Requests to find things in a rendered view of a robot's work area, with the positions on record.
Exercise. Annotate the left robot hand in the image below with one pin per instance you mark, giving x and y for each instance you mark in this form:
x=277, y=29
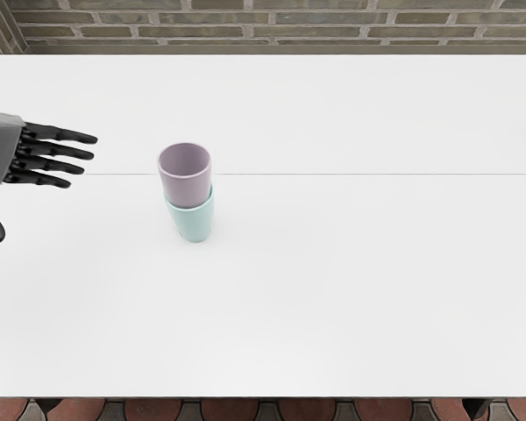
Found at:
x=0, y=144

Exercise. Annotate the lilac cup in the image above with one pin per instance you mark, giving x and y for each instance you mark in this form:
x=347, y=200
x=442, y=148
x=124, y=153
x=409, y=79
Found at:
x=185, y=182

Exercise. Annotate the mint green cup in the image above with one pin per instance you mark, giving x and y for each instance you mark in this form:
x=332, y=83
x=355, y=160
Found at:
x=195, y=221

